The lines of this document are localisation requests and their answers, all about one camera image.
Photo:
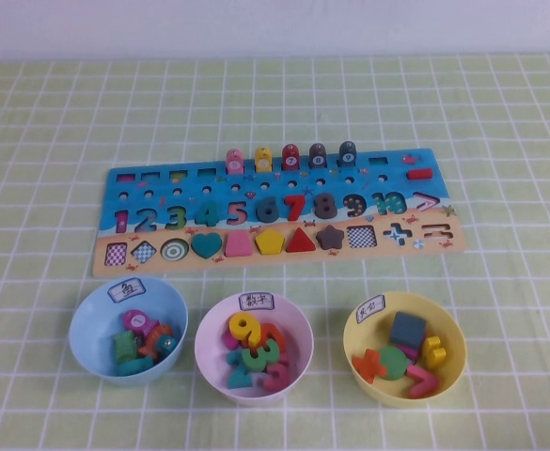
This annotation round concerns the dark teal fish number four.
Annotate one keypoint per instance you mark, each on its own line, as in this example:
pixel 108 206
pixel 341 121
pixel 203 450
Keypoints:
pixel 170 348

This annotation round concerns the colourful wooden puzzle board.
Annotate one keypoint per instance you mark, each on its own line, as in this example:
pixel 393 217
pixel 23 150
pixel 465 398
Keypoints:
pixel 237 265

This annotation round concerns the pink plastic bowl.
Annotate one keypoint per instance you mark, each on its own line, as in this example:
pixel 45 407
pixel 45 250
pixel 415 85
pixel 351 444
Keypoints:
pixel 299 329

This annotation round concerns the red minus bar piece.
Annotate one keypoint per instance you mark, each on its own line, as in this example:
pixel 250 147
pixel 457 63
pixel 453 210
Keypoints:
pixel 419 174

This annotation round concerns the magenta wooden shape piece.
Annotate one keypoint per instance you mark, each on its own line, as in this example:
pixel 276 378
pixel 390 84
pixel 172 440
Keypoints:
pixel 418 352

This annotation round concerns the light blue plastic bowl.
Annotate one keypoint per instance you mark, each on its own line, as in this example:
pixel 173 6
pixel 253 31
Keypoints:
pixel 93 324

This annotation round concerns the yellow plastic bowl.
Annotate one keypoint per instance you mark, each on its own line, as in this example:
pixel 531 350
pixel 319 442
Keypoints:
pixel 449 338

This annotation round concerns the yellow wooden pentagon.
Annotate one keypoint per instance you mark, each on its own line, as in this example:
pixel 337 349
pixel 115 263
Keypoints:
pixel 270 242

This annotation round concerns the slate blue wooden number six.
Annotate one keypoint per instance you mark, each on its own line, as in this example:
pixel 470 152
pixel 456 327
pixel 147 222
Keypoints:
pixel 261 213

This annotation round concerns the red wooden number seven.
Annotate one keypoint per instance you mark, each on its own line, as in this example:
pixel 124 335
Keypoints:
pixel 295 209

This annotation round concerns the red wooden triangle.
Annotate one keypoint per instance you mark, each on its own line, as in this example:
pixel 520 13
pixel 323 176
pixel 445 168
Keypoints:
pixel 300 243

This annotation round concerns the pink wooden number five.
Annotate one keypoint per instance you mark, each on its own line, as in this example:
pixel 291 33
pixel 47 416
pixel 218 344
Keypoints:
pixel 238 217

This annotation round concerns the pink wooden trapezoid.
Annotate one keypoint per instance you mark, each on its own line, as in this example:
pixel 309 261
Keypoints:
pixel 238 246

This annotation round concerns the brown wooden number eight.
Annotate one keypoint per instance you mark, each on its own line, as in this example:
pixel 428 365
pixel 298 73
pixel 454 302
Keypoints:
pixel 325 213

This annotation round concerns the brown wooden star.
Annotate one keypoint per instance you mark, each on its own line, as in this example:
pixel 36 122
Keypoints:
pixel 330 237

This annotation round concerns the teal wooden number four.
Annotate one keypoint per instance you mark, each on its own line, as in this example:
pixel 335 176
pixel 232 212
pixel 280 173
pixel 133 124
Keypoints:
pixel 210 216

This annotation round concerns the yellow fish peg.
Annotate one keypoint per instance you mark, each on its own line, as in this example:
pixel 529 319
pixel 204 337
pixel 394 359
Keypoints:
pixel 263 161

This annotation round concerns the red fish number seven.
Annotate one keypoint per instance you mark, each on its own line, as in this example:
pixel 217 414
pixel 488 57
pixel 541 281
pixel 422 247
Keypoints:
pixel 290 159

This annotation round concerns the teal wooden heart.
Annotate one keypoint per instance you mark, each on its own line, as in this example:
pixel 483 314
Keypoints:
pixel 206 244

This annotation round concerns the pink fish peg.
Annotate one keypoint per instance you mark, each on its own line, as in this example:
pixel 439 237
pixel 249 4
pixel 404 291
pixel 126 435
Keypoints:
pixel 234 163

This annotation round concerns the dark grey fish peg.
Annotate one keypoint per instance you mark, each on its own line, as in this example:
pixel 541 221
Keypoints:
pixel 317 157

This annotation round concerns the dark grey fish number nine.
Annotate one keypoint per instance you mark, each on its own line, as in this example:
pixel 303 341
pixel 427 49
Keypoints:
pixel 347 156

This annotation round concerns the orange wooden number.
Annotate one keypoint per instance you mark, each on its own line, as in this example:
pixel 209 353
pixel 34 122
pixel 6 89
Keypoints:
pixel 277 336

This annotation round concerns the yellow wooden number nine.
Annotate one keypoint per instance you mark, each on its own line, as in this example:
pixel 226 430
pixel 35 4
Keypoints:
pixel 253 336

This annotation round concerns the magenta wooden number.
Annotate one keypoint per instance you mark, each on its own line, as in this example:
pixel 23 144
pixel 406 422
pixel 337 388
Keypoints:
pixel 230 342

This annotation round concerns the green wooden number three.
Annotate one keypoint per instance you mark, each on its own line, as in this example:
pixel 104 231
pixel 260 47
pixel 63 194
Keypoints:
pixel 270 357

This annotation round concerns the pink wooden number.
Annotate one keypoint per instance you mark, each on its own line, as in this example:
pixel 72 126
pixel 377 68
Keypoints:
pixel 274 376

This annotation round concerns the teal wooden number two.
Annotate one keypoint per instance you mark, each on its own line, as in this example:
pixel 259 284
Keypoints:
pixel 237 376

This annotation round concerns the magenta fish number one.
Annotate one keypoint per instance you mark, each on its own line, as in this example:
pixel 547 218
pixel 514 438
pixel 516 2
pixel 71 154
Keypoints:
pixel 137 321

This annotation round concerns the orange wooden cross sign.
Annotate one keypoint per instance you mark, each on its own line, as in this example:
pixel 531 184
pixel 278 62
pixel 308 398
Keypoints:
pixel 368 364

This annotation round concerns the dark slate wooden square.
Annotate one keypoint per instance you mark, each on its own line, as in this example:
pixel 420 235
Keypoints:
pixel 407 329

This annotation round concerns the orange wooden fish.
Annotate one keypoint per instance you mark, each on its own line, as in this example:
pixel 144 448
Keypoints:
pixel 153 342

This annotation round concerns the green wooden circle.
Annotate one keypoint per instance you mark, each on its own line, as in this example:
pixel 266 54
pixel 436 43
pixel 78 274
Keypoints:
pixel 392 362

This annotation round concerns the green wooden fish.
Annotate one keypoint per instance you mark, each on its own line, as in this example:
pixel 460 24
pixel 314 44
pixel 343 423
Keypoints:
pixel 125 347

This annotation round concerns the light teal wooden fish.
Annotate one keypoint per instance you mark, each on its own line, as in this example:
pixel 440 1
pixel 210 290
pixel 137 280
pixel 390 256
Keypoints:
pixel 136 367

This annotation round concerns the yellow wooden equals sign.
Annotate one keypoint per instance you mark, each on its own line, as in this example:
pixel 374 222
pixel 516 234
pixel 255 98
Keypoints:
pixel 432 354

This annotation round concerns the pink wooden greater-than sign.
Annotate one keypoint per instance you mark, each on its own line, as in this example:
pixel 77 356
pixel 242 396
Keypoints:
pixel 422 383

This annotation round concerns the green checked tablecloth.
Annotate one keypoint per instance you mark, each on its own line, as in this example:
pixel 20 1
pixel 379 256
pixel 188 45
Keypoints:
pixel 491 117

